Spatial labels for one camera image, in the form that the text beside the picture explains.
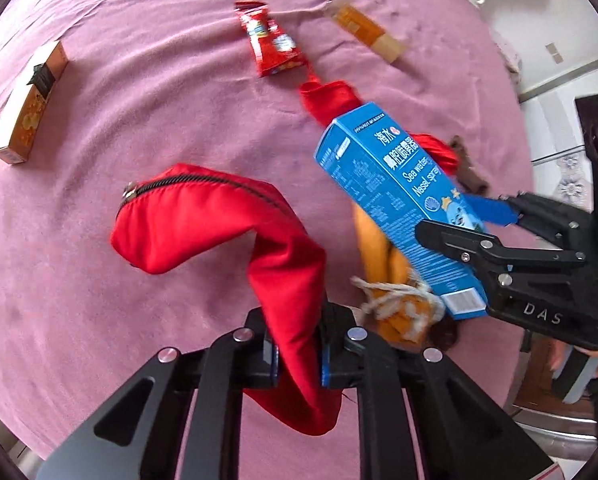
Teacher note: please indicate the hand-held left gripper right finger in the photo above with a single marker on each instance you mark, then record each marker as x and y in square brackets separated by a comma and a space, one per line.
[327, 365]

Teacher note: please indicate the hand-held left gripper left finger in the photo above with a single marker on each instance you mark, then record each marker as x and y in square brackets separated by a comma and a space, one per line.
[273, 360]

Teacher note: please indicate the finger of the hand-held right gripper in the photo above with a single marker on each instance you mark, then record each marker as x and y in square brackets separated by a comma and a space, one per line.
[494, 211]
[459, 242]

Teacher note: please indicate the blue nasal spray box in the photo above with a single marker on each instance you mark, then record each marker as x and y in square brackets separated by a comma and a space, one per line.
[389, 190]

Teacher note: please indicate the red zipper bag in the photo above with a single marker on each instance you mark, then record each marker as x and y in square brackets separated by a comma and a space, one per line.
[189, 220]

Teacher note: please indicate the gold lotion box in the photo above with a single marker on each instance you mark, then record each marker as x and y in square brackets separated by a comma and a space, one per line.
[29, 105]

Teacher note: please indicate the brown wrapper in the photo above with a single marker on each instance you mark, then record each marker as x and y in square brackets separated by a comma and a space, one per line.
[466, 167]

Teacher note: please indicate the amber clear tube package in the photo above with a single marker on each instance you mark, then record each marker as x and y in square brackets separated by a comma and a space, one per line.
[366, 30]

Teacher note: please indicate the pink bed sheet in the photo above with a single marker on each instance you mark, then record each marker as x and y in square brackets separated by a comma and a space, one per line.
[154, 125]

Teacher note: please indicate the red snack packet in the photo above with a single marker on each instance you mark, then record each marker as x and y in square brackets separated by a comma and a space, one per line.
[271, 40]

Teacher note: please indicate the wall socket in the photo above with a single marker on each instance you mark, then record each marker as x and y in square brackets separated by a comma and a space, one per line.
[555, 53]

